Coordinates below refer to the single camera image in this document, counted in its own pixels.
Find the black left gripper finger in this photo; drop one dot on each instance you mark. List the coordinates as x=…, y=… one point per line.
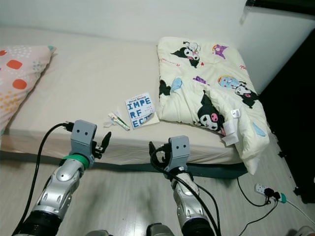
x=106, y=140

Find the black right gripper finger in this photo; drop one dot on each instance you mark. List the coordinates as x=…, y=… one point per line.
x=153, y=152

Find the white book with blue letters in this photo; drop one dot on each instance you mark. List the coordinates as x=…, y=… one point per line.
x=141, y=110

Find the cream cartoon print comforter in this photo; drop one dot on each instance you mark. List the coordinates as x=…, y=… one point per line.
x=206, y=101

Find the pink pillow with orange spots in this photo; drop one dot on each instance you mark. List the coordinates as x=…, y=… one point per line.
x=19, y=78

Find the cream bed mattress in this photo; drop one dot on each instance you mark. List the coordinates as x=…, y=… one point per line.
x=93, y=78

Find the right robot leg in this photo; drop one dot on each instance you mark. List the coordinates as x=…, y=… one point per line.
x=165, y=230

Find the robot leg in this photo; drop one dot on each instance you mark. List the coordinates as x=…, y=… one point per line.
x=99, y=233
x=165, y=230

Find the left robot leg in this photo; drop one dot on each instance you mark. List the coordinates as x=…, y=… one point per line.
x=99, y=233

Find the white power strip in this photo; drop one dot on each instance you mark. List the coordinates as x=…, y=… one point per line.
x=265, y=190

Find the green plug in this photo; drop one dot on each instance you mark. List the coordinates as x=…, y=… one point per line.
x=283, y=198

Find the black cabinet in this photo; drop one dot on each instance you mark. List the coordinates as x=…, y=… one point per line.
x=293, y=123

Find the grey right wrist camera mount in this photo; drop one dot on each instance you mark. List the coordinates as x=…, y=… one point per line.
x=179, y=150

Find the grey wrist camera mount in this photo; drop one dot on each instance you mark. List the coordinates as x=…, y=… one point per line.
x=82, y=133
x=179, y=150

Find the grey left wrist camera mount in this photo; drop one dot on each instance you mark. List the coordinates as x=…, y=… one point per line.
x=82, y=133

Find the dark bed frame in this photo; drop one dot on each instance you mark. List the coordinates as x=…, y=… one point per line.
x=216, y=171

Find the black wall rail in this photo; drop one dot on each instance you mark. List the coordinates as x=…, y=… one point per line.
x=280, y=3

